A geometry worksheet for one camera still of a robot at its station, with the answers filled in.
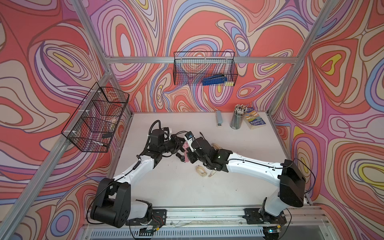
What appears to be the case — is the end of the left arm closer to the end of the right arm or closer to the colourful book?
the end of the right arm

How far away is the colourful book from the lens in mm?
1106

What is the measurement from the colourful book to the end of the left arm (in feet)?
2.06

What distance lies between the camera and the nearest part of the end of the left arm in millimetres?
640

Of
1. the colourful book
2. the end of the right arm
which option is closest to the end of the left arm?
the end of the right arm
